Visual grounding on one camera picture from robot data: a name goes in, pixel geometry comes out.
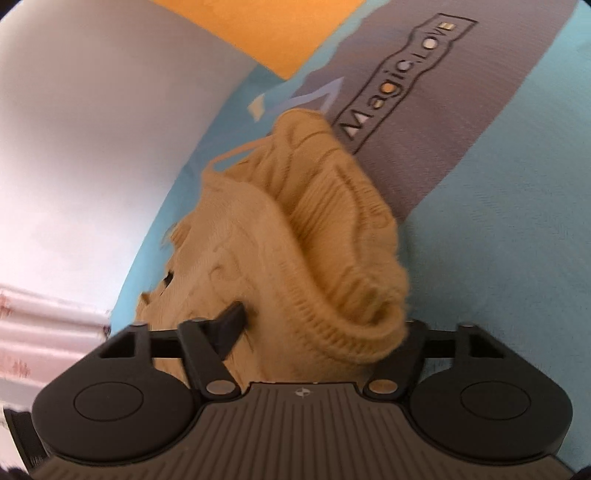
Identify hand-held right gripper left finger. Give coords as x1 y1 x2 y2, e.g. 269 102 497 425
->
95 302 250 398

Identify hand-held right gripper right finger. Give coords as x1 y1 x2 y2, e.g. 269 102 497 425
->
364 320 506 398

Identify tan cable-knit cardigan sweater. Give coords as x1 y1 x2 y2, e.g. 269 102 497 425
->
135 108 411 385

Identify white curtain with lace trim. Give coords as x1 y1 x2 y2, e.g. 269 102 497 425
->
0 285 112 409

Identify blue printed bed sheet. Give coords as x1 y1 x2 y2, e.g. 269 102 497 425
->
111 0 591 384

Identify orange wooden panel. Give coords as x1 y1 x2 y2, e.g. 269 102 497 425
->
150 0 366 80

